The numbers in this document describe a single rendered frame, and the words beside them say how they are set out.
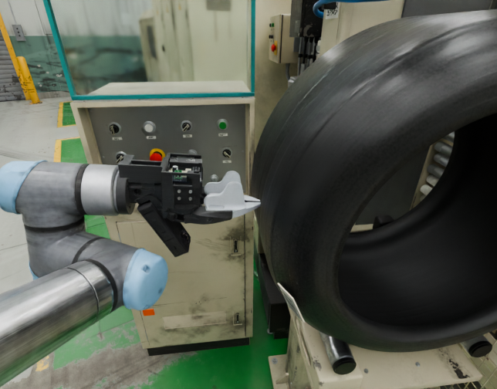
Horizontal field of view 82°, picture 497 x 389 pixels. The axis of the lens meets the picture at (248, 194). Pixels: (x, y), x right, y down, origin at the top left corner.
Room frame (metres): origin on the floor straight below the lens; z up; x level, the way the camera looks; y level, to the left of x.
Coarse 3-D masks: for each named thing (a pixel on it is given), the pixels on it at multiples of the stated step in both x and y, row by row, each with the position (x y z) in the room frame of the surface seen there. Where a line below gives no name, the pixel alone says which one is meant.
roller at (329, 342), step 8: (320, 336) 0.38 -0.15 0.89; (328, 336) 0.36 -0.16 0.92; (328, 344) 0.35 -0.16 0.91; (336, 344) 0.34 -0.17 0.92; (344, 344) 0.34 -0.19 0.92; (328, 352) 0.34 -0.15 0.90; (336, 352) 0.33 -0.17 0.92; (344, 352) 0.32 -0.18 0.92; (336, 360) 0.31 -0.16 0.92; (344, 360) 0.31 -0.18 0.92; (352, 360) 0.31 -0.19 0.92; (336, 368) 0.30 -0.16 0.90; (344, 368) 0.31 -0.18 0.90; (352, 368) 0.31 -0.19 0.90
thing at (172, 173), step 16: (128, 160) 0.38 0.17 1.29; (176, 160) 0.40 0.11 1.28; (192, 160) 0.41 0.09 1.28; (128, 176) 0.36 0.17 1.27; (144, 176) 0.36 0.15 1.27; (160, 176) 0.37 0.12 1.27; (176, 176) 0.37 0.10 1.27; (192, 176) 0.35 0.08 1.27; (128, 192) 0.36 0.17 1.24; (144, 192) 0.37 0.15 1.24; (160, 192) 0.37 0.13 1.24; (176, 192) 0.36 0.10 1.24; (192, 192) 0.37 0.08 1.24; (128, 208) 0.35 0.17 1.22; (160, 208) 0.37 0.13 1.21; (176, 208) 0.35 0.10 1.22; (192, 208) 0.36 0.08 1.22
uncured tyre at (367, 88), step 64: (320, 64) 0.49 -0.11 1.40; (384, 64) 0.35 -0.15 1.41; (448, 64) 0.32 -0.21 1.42; (320, 128) 0.34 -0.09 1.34; (384, 128) 0.30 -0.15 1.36; (448, 128) 0.30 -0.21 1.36; (256, 192) 0.44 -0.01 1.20; (320, 192) 0.30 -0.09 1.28; (448, 192) 0.61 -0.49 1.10; (320, 256) 0.29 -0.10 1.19; (384, 256) 0.58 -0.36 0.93; (448, 256) 0.52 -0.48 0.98; (320, 320) 0.30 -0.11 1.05; (384, 320) 0.40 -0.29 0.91; (448, 320) 0.34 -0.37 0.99
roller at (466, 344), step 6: (480, 336) 0.36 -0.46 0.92; (462, 342) 0.36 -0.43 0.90; (468, 342) 0.35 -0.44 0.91; (474, 342) 0.35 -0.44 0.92; (480, 342) 0.35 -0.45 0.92; (486, 342) 0.34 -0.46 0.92; (468, 348) 0.35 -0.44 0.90; (474, 348) 0.34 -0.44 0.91; (480, 348) 0.34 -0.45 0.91; (486, 348) 0.34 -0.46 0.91; (474, 354) 0.34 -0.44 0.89; (480, 354) 0.34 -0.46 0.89
